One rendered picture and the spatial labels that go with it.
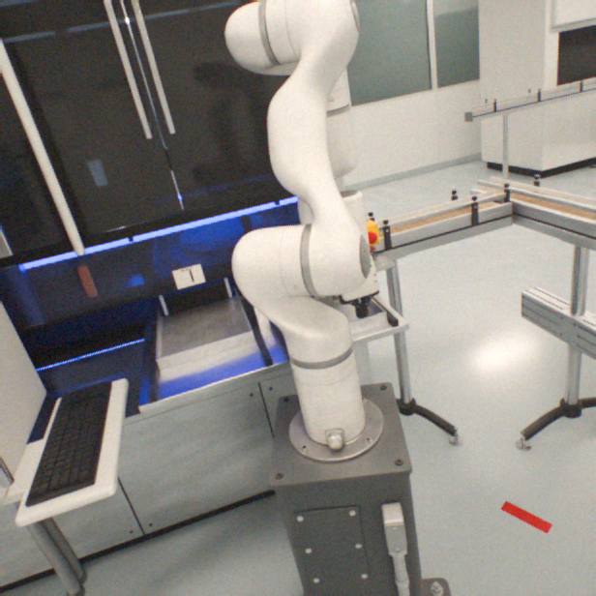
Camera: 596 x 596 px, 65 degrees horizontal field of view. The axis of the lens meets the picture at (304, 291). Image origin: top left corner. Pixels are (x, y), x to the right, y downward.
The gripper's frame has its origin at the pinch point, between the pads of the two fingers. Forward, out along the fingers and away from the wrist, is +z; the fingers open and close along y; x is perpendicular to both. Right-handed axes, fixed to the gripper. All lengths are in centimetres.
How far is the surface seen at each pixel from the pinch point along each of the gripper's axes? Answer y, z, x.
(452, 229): -55, 4, -46
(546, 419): -75, 82, -18
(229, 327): 33.7, 4.2, -21.6
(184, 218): 37, -27, -35
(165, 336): 52, 4, -28
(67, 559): 100, 61, -15
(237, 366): 34.6, 4.3, 0.2
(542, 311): -84, 42, -32
